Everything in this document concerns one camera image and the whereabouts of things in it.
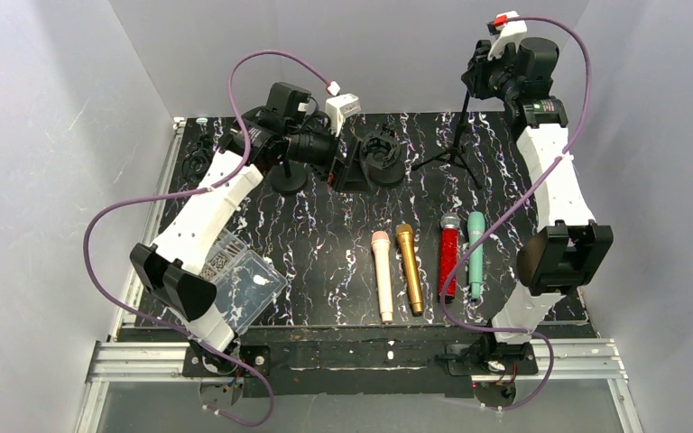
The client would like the black tall tripod stand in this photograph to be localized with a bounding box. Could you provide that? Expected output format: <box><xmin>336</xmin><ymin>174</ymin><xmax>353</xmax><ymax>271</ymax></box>
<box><xmin>411</xmin><ymin>90</ymin><xmax>483</xmax><ymax>189</ymax></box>

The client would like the purple cable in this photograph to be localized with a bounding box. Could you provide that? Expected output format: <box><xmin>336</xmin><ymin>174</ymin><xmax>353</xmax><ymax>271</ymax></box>
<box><xmin>82</xmin><ymin>49</ymin><xmax>343</xmax><ymax>428</ymax></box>
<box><xmin>439</xmin><ymin>14</ymin><xmax>593</xmax><ymax>413</ymax></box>

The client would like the black tripod shock mount stand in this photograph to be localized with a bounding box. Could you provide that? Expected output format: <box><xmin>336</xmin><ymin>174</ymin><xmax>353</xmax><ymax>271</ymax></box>
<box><xmin>180</xmin><ymin>134</ymin><xmax>215</xmax><ymax>184</ymax></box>

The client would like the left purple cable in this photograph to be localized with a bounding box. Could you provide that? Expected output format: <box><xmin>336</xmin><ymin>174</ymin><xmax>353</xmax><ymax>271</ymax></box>
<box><xmin>82</xmin><ymin>49</ymin><xmax>343</xmax><ymax>428</ymax></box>

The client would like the gold microphone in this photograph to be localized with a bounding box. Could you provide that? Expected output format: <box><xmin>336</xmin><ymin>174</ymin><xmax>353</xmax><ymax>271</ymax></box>
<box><xmin>396</xmin><ymin>224</ymin><xmax>424</xmax><ymax>317</ymax></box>

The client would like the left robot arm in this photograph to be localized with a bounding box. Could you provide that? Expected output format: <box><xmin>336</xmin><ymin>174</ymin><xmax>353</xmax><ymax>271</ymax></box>
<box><xmin>130</xmin><ymin>82</ymin><xmax>361</xmax><ymax>354</ymax></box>

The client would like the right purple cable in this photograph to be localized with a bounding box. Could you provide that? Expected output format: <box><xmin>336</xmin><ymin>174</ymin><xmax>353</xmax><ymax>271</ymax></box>
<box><xmin>439</xmin><ymin>14</ymin><xmax>593</xmax><ymax>413</ymax></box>

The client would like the black round base shock stand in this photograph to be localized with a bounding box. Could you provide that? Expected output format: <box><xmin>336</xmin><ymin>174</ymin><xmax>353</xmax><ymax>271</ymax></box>
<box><xmin>359</xmin><ymin>123</ymin><xmax>407</xmax><ymax>189</ymax></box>

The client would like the teal microphone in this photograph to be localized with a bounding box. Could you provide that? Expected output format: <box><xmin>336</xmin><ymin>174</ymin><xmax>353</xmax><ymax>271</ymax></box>
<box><xmin>467</xmin><ymin>211</ymin><xmax>485</xmax><ymax>300</ymax></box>

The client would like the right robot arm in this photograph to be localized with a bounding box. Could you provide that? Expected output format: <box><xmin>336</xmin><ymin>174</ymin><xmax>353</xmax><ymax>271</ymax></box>
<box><xmin>445</xmin><ymin>37</ymin><xmax>614</xmax><ymax>375</ymax></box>

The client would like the red glitter microphone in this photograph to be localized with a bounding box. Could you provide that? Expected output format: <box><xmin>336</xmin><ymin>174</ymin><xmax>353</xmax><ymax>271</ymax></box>
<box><xmin>438</xmin><ymin>213</ymin><xmax>460</xmax><ymax>304</ymax></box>

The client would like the clear plastic screw box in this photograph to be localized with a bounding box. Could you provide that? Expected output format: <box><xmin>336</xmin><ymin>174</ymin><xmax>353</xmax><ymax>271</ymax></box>
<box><xmin>199</xmin><ymin>229</ymin><xmax>288</xmax><ymax>335</ymax></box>

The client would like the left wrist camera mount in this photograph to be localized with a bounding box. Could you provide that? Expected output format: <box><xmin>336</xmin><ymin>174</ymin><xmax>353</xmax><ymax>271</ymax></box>
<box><xmin>325</xmin><ymin>94</ymin><xmax>361</xmax><ymax>137</ymax></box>

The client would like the black round base clip stand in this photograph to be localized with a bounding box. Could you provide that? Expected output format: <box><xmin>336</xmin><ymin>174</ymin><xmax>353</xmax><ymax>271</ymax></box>
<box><xmin>269</xmin><ymin>160</ymin><xmax>308</xmax><ymax>195</ymax></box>

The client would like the pink microphone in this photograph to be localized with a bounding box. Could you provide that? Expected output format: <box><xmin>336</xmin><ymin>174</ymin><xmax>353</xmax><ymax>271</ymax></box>
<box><xmin>371</xmin><ymin>231</ymin><xmax>393</xmax><ymax>324</ymax></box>

